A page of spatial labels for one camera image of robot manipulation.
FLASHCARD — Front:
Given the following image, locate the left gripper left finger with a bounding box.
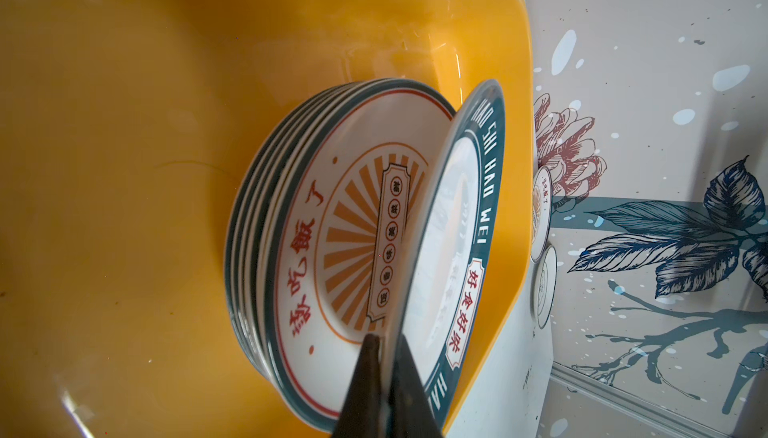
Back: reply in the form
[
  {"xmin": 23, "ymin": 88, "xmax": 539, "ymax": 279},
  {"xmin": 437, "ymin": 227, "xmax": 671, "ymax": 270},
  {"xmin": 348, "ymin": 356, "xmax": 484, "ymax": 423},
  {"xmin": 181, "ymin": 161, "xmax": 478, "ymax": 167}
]
[{"xmin": 332, "ymin": 334, "xmax": 382, "ymax": 438}]

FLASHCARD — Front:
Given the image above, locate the green rim plate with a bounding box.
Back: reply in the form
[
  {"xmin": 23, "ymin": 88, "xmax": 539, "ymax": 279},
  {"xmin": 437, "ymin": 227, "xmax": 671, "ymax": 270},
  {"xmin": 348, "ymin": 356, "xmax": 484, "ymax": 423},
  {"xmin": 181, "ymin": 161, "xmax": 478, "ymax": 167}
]
[{"xmin": 396, "ymin": 80, "xmax": 506, "ymax": 430}]

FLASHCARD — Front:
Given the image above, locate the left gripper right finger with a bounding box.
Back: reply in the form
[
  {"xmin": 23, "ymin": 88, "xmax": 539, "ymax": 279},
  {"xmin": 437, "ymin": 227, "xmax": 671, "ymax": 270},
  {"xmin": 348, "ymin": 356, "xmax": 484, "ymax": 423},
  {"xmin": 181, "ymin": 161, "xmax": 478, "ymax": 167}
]
[{"xmin": 386, "ymin": 336, "xmax": 443, "ymax": 438}]

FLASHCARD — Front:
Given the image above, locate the yellow plastic bin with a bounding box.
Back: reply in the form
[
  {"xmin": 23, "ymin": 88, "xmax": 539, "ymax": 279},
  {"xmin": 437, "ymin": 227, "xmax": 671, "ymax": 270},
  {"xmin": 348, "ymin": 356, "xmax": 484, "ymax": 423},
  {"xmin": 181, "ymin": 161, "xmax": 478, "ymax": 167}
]
[{"xmin": 1, "ymin": 0, "xmax": 531, "ymax": 437}]

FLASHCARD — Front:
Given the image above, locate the white black motif plate back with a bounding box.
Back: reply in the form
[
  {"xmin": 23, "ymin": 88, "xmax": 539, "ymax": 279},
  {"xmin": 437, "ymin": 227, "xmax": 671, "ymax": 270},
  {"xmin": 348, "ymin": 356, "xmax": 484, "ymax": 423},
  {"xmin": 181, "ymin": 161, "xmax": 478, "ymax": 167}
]
[{"xmin": 532, "ymin": 245, "xmax": 557, "ymax": 329}]

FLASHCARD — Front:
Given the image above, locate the orange sunburst plate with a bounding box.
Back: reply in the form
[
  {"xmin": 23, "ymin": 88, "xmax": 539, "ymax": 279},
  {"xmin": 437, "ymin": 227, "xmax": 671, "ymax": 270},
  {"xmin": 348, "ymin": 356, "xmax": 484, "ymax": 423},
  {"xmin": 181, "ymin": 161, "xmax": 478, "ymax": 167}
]
[
  {"xmin": 224, "ymin": 79, "xmax": 385, "ymax": 379},
  {"xmin": 262, "ymin": 79, "xmax": 455, "ymax": 432},
  {"xmin": 530, "ymin": 167, "xmax": 552, "ymax": 263}
]

